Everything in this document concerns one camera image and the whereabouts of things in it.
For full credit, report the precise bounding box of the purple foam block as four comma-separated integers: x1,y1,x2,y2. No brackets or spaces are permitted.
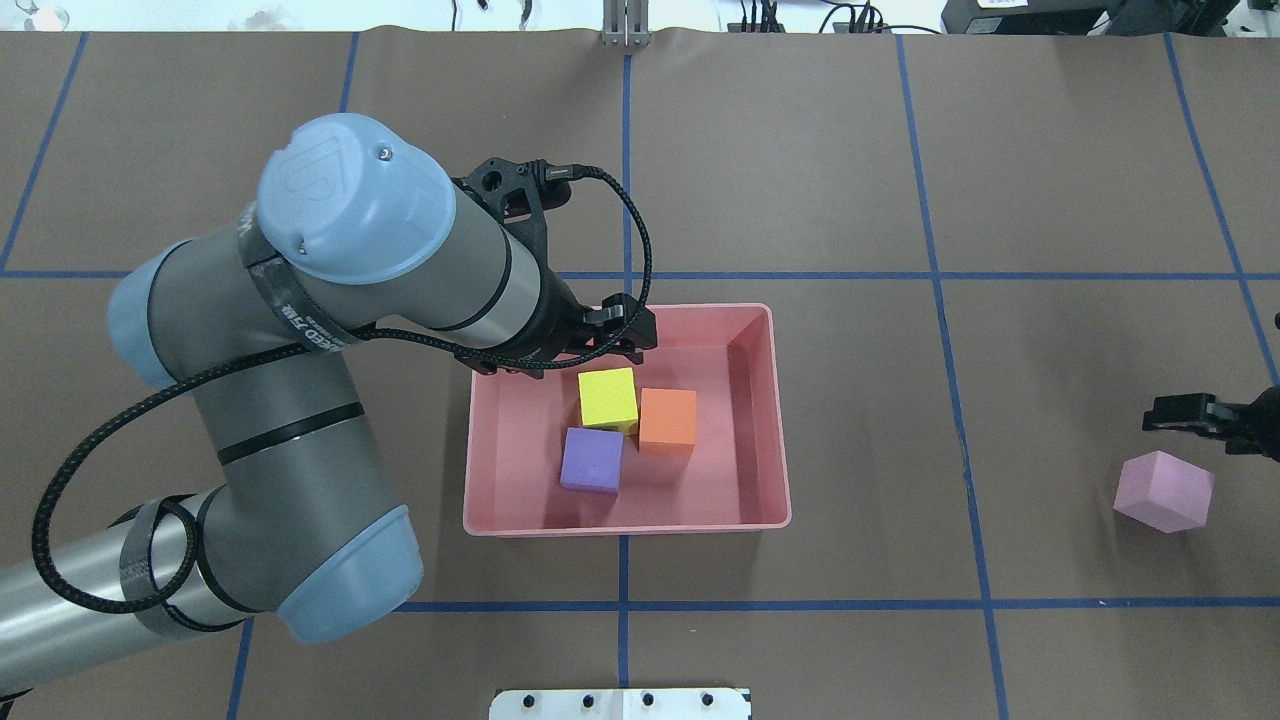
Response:
559,427,625,496

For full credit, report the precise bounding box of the orange foam block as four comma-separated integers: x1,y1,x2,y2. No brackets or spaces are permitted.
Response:
637,387,698,457

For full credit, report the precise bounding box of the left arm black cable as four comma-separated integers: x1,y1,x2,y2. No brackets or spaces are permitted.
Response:
32,161,654,616

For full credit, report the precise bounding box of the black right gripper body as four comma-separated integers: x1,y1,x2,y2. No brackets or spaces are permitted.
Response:
1225,386,1279,459

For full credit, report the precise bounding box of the yellow foam block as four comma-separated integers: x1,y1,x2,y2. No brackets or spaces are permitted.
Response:
577,368,639,436

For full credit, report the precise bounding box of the pink plastic bin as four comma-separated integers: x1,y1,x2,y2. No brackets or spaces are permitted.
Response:
462,304,792,538

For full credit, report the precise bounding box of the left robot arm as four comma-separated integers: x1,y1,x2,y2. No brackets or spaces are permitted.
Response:
3,113,658,708

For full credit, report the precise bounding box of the aluminium frame post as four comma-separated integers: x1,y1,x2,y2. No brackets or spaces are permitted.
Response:
600,0,652,49

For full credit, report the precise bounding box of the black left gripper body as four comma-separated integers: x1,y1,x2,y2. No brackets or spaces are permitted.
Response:
452,158,626,379

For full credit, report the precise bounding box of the pink foam block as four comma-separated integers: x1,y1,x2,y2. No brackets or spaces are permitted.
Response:
1114,451,1216,533

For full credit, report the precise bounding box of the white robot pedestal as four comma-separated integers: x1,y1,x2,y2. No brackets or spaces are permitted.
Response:
488,687,754,719

